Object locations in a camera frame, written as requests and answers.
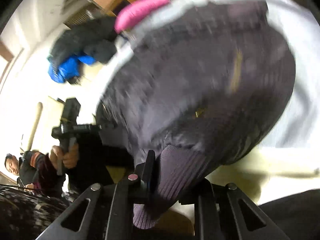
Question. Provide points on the dark clothes pile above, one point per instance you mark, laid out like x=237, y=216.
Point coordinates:
x=94, y=38

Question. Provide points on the dark grey padded jacket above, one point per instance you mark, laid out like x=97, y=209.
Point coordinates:
x=201, y=92

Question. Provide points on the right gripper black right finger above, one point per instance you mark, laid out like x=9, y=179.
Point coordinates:
x=225, y=212

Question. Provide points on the person in dark clothes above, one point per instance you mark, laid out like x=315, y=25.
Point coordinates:
x=36, y=173

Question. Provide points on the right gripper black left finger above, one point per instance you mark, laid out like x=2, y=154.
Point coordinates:
x=104, y=212

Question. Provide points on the blue garment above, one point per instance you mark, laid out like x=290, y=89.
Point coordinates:
x=69, y=69

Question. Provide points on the person left hand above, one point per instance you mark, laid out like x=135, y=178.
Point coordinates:
x=68, y=159

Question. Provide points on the magenta pillow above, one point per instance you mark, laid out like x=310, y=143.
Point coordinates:
x=135, y=12

